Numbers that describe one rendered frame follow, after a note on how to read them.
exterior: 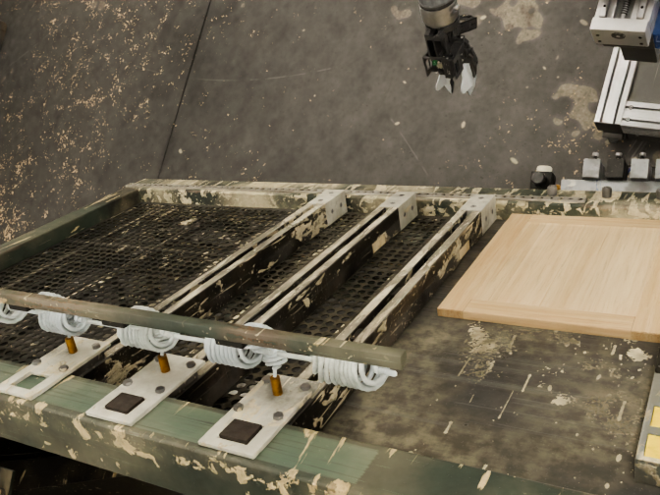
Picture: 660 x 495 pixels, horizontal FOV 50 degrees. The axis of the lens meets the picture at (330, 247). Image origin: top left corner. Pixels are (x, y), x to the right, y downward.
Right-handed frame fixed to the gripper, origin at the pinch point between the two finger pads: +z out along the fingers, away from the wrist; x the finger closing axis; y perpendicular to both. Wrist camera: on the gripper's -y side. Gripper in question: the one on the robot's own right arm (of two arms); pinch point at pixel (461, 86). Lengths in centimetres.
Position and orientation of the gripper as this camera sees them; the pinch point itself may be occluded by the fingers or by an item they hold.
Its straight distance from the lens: 167.9
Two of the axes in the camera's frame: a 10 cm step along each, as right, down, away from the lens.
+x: 8.3, 2.1, -5.1
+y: -4.6, 7.7, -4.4
